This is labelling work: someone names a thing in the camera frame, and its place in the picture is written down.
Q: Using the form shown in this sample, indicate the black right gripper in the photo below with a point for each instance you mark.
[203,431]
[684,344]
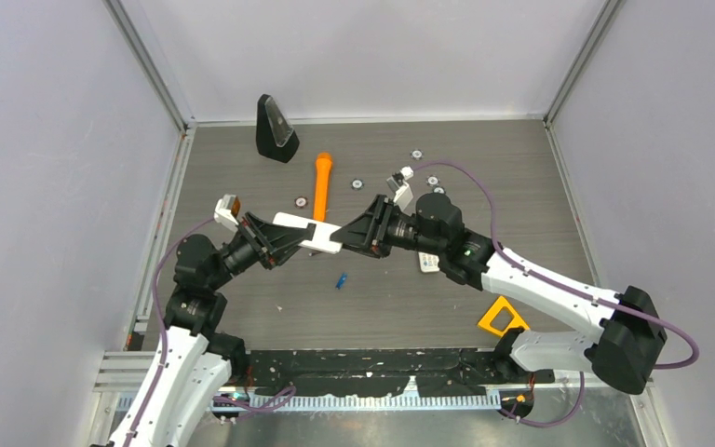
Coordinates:
[369,233]

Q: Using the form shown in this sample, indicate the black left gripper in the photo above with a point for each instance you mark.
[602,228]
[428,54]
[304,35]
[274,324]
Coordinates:
[273,243]

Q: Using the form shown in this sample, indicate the red white remote control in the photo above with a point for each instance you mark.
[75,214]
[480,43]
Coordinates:
[318,233]

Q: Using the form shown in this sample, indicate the blue battery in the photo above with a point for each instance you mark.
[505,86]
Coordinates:
[341,281]

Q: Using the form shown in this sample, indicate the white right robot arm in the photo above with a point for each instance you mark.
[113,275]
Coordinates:
[614,335]

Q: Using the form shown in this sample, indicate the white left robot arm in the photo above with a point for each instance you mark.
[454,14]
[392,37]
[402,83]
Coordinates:
[192,360]

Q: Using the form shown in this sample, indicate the poker chip far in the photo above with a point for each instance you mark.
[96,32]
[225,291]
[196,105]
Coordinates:
[416,154]

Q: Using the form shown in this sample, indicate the black wedge stand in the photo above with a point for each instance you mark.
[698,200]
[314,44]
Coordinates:
[275,137]

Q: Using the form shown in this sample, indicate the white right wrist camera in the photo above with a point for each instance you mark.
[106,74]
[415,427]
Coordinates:
[400,187]

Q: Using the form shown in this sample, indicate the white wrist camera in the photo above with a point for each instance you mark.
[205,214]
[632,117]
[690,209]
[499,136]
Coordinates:
[226,211]
[400,187]

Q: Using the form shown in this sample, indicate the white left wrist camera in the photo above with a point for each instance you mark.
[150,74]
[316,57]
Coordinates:
[226,211]

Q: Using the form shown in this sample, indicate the yellow triangular frame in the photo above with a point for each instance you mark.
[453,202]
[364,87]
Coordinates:
[501,317]

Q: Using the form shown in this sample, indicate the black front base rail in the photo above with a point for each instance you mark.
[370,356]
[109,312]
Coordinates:
[375,373]

